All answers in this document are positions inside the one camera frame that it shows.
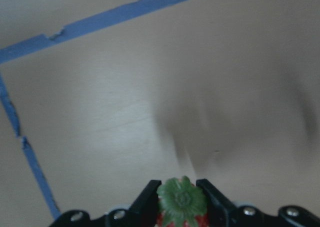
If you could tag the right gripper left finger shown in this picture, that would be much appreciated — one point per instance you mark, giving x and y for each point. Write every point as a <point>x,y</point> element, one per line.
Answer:
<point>143,211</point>

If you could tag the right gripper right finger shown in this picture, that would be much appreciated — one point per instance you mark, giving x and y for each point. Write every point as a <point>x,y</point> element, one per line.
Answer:
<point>222,212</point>

